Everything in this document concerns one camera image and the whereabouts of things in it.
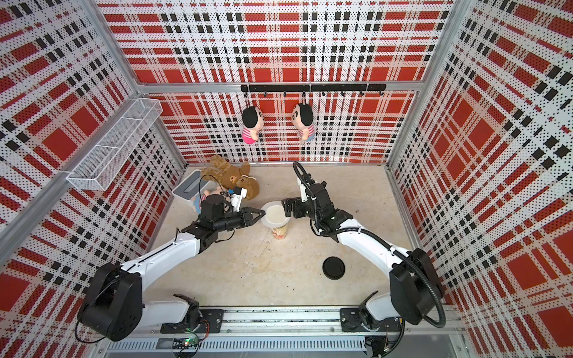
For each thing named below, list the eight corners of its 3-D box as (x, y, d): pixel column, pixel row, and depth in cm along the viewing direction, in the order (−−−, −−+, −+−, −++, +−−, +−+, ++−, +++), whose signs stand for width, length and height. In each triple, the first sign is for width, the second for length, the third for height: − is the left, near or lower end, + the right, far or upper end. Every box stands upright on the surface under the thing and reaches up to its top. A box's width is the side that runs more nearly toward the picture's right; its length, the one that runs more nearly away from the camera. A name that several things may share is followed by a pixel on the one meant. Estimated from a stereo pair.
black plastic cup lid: (323, 280, 85) (323, 278, 83) (321, 258, 90) (322, 256, 88) (345, 280, 85) (346, 278, 83) (343, 258, 90) (343, 256, 88)
